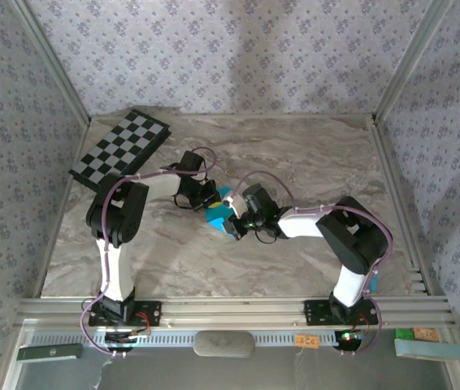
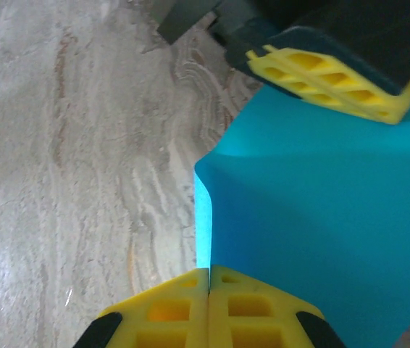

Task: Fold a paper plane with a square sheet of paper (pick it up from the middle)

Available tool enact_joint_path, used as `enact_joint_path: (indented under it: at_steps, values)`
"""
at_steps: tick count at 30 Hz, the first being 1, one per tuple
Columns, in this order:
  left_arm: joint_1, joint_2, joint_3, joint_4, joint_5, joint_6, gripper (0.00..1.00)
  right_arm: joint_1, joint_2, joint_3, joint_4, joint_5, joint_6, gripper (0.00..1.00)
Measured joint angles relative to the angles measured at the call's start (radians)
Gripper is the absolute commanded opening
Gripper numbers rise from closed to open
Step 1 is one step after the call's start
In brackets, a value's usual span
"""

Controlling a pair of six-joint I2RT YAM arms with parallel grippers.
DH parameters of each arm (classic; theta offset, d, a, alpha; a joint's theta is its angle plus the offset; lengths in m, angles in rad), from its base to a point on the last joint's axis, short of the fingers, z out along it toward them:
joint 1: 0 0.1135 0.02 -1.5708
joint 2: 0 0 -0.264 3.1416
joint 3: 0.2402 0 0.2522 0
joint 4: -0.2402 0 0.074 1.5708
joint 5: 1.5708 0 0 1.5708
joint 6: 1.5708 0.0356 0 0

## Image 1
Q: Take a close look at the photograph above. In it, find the orange card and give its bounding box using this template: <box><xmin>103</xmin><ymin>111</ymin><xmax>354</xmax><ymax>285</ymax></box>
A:
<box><xmin>413</xmin><ymin>327</ymin><xmax>440</xmax><ymax>342</ymax></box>

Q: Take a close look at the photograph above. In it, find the slotted grey cable duct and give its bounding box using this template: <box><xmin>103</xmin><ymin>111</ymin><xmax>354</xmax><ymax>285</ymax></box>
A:
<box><xmin>26</xmin><ymin>329</ymin><xmax>397</xmax><ymax>347</ymax></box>

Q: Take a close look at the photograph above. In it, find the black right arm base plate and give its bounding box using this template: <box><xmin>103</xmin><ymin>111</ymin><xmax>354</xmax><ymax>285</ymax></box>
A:
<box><xmin>303</xmin><ymin>298</ymin><xmax>380</xmax><ymax>327</ymax></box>

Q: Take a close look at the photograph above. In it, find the aluminium frame post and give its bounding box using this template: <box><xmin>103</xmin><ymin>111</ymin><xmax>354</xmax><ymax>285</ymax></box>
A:
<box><xmin>10</xmin><ymin>0</ymin><xmax>92</xmax><ymax>125</ymax></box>
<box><xmin>371</xmin><ymin>0</ymin><xmax>454</xmax><ymax>123</ymax></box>

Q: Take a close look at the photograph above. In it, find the black and grey chessboard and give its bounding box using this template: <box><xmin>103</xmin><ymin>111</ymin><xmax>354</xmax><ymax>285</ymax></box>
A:
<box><xmin>68</xmin><ymin>107</ymin><xmax>173</xmax><ymax>192</ymax></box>

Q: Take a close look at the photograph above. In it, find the black flat bar device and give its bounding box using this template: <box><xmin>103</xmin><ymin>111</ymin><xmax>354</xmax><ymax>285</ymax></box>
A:
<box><xmin>15</xmin><ymin>343</ymin><xmax>84</xmax><ymax>362</ymax></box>

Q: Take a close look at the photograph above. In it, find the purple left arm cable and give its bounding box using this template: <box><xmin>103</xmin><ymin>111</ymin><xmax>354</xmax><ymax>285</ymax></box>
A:
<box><xmin>80</xmin><ymin>145</ymin><xmax>219</xmax><ymax>359</ymax></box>

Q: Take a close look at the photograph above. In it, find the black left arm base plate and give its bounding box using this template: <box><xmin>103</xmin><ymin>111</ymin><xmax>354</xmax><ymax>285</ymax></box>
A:
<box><xmin>87</xmin><ymin>299</ymin><xmax>163</xmax><ymax>327</ymax></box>

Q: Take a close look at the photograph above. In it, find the aluminium frame rail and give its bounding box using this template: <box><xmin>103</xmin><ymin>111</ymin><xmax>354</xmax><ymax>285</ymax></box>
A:
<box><xmin>15</xmin><ymin>296</ymin><xmax>457</xmax><ymax>327</ymax></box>

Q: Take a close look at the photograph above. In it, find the orange label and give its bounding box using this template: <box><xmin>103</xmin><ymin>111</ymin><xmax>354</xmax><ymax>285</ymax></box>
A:
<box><xmin>295</xmin><ymin>333</ymin><xmax>320</xmax><ymax>349</ymax></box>

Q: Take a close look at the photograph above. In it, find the thin black cable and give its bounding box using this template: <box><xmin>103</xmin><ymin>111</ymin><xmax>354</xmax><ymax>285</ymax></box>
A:
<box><xmin>171</xmin><ymin>193</ymin><xmax>199</xmax><ymax>212</ymax></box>
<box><xmin>254</xmin><ymin>227</ymin><xmax>280</xmax><ymax>246</ymax></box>

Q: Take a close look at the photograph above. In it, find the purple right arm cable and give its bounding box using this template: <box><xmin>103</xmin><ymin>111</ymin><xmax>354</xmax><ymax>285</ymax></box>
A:
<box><xmin>232</xmin><ymin>170</ymin><xmax>394</xmax><ymax>358</ymax></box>

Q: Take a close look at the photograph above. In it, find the aluminium side rail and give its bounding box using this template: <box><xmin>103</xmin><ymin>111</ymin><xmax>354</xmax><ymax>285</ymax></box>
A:
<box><xmin>370</xmin><ymin>117</ymin><xmax>432</xmax><ymax>296</ymax></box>

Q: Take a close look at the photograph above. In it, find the blue-grey flat box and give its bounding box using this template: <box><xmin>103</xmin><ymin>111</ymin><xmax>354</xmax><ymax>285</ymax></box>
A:
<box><xmin>393</xmin><ymin>338</ymin><xmax>460</xmax><ymax>362</ymax></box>

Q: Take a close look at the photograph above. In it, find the grey oval pad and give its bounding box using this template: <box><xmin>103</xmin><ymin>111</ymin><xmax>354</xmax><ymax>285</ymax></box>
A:
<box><xmin>193</xmin><ymin>330</ymin><xmax>257</xmax><ymax>359</ymax></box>

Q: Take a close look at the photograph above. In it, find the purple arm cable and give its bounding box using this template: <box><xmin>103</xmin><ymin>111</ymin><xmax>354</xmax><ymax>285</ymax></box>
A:
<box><xmin>80</xmin><ymin>145</ymin><xmax>219</xmax><ymax>359</ymax></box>
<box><xmin>232</xmin><ymin>170</ymin><xmax>394</xmax><ymax>358</ymax></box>

